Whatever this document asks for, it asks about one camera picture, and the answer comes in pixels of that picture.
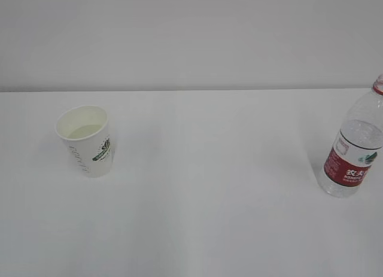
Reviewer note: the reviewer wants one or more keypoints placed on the white paper cup green logo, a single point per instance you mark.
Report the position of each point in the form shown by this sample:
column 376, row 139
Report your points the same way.
column 85, row 132

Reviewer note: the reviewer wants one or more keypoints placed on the clear Nongfu Spring water bottle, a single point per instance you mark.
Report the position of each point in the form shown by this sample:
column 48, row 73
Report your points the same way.
column 356, row 146

